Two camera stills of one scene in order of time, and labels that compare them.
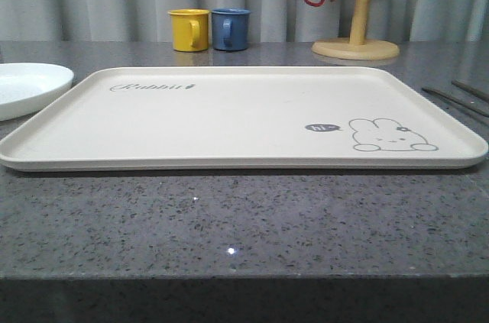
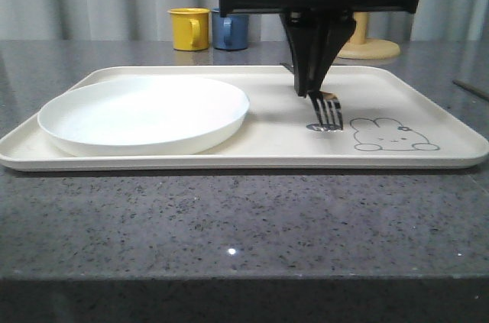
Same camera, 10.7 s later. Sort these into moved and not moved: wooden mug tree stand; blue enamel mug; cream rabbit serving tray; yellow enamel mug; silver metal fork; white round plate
Moved: silver metal fork; white round plate
Not moved: wooden mug tree stand; yellow enamel mug; blue enamel mug; cream rabbit serving tray
